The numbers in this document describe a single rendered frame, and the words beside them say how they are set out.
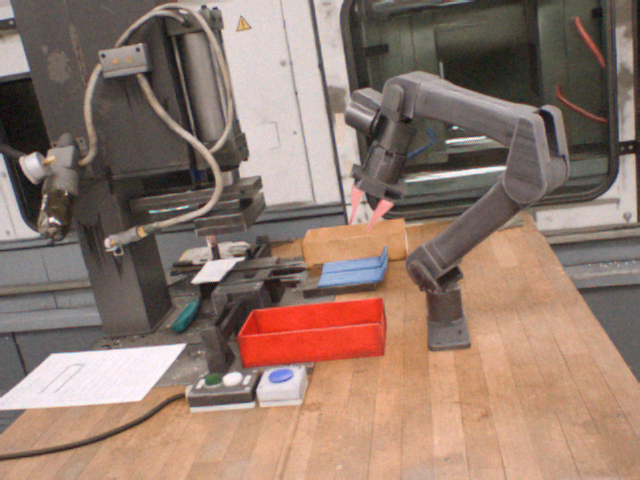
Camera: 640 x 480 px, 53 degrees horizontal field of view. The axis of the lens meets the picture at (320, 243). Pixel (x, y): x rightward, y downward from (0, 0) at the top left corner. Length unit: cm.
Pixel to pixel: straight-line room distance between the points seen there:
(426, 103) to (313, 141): 89
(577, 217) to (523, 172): 93
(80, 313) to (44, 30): 120
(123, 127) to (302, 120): 72
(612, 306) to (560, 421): 113
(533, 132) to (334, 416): 49
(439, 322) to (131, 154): 66
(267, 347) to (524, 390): 43
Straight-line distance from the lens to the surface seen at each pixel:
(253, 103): 193
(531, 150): 96
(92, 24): 131
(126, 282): 140
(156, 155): 129
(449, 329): 116
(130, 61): 125
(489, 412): 94
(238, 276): 137
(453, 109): 103
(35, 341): 250
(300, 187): 194
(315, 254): 157
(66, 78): 135
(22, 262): 240
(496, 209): 103
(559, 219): 189
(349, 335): 110
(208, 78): 127
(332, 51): 182
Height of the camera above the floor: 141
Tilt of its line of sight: 16 degrees down
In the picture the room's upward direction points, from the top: 10 degrees counter-clockwise
